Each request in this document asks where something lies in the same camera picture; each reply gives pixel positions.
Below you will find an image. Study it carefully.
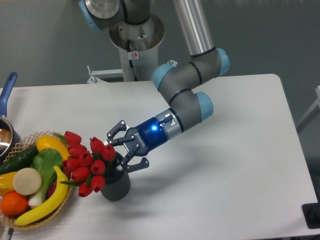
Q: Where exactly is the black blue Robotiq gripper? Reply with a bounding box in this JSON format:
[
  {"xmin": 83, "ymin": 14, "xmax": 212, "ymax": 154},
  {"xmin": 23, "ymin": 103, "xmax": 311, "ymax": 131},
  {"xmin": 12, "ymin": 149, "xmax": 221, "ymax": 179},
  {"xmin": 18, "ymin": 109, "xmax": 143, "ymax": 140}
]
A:
[{"xmin": 106, "ymin": 118, "xmax": 170, "ymax": 173}]

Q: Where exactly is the red tulip bouquet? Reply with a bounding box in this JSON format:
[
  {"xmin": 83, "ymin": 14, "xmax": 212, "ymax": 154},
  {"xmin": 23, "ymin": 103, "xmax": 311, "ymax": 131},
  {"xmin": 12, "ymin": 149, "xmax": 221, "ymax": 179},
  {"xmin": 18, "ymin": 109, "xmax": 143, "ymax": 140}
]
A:
[{"xmin": 54, "ymin": 131, "xmax": 120, "ymax": 198}]

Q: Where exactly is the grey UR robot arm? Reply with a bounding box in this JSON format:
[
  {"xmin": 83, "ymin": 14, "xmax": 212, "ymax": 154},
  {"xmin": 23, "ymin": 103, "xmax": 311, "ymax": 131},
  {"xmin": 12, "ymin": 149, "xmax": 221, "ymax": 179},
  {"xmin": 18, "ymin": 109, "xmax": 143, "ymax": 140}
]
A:
[{"xmin": 79, "ymin": 0, "xmax": 230, "ymax": 172}]

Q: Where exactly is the dark grey ribbed vase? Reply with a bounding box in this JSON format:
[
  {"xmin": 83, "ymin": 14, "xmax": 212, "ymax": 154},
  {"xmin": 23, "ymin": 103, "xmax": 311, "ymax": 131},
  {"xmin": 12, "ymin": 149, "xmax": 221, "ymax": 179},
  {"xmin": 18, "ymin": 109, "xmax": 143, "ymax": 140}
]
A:
[{"xmin": 101, "ymin": 152, "xmax": 131, "ymax": 202}]

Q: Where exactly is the yellow banana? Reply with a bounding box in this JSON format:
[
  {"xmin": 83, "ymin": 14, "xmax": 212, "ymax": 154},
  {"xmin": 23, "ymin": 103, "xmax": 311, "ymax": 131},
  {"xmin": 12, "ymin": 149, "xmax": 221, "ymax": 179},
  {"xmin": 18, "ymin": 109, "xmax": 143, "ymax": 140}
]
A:
[{"xmin": 14, "ymin": 165, "xmax": 69, "ymax": 226}]

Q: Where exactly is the green bok choy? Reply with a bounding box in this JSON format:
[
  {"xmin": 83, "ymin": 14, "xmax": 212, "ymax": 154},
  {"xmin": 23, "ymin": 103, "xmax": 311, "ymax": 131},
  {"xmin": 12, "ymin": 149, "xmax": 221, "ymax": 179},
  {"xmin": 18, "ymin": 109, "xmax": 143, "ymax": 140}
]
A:
[{"xmin": 28, "ymin": 148, "xmax": 63, "ymax": 208}]

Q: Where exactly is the purple red vegetable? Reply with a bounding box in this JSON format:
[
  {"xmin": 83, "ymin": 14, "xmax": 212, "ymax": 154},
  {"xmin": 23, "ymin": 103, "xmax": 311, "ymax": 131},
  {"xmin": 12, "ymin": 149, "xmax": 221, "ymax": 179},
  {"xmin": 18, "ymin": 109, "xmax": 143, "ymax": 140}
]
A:
[{"xmin": 46, "ymin": 168, "xmax": 72, "ymax": 199}]

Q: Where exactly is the woven wicker basket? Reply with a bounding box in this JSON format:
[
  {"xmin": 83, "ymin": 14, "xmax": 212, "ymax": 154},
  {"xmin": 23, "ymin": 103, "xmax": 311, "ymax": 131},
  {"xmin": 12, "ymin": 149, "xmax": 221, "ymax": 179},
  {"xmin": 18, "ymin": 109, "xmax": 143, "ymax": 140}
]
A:
[{"xmin": 0, "ymin": 131, "xmax": 73, "ymax": 231}]

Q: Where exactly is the green cucumber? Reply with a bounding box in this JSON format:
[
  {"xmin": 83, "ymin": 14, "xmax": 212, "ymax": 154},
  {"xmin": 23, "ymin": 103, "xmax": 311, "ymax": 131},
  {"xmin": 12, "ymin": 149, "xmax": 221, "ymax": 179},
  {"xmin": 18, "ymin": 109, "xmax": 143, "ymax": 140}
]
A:
[{"xmin": 0, "ymin": 145, "xmax": 39, "ymax": 175}]

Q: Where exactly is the beige round slice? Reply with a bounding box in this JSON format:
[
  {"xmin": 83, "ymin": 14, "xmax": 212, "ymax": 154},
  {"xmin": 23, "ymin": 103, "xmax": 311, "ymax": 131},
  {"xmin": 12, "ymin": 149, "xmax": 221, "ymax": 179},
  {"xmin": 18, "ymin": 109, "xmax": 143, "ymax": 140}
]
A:
[{"xmin": 12, "ymin": 167, "xmax": 42, "ymax": 196}]

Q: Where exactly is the yellow bell pepper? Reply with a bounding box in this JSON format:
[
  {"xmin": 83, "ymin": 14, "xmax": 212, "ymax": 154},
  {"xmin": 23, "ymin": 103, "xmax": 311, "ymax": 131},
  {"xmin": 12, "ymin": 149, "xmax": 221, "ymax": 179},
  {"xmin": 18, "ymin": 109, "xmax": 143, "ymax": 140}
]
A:
[{"xmin": 0, "ymin": 171, "xmax": 17, "ymax": 196}]

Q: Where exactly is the orange fruit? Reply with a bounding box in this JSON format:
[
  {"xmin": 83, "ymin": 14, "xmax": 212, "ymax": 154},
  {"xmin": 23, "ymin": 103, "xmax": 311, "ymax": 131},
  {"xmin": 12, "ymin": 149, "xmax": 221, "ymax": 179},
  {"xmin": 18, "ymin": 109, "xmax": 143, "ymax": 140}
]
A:
[{"xmin": 0, "ymin": 191, "xmax": 29, "ymax": 216}]

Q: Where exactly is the black device at table edge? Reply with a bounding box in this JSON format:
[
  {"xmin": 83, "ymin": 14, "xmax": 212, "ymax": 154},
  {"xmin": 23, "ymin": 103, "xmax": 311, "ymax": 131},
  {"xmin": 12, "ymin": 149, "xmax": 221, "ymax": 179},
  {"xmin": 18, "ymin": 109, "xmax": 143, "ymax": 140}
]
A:
[{"xmin": 301, "ymin": 202, "xmax": 320, "ymax": 229}]

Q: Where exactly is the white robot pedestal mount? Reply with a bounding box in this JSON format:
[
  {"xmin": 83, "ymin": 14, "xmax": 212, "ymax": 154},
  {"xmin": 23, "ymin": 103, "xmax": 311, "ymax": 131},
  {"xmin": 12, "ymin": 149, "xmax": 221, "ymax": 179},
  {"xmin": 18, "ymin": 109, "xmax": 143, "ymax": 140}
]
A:
[{"xmin": 87, "ymin": 13, "xmax": 165, "ymax": 84}]

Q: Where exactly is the blue handled saucepan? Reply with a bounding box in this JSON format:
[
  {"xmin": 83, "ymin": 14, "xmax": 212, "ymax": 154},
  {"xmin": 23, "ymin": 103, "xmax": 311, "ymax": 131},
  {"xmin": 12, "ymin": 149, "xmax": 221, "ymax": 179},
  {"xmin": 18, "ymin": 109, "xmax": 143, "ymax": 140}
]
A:
[{"xmin": 0, "ymin": 72, "xmax": 21, "ymax": 164}]

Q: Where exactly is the white frame at right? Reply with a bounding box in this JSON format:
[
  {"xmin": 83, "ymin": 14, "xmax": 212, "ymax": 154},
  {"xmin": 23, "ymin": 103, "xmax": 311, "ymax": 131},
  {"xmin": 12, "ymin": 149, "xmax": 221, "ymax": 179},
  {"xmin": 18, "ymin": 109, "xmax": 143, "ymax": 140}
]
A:
[{"xmin": 296, "ymin": 85, "xmax": 320, "ymax": 134}]

